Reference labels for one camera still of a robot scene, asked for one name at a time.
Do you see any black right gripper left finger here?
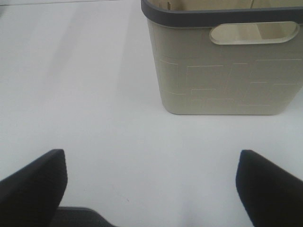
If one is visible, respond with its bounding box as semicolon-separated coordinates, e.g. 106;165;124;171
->
0;149;68;227

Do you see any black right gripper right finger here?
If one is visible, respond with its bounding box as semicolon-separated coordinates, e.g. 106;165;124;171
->
236;150;303;227

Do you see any beige basket grey rim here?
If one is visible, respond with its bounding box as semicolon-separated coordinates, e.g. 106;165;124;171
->
141;0;303;115

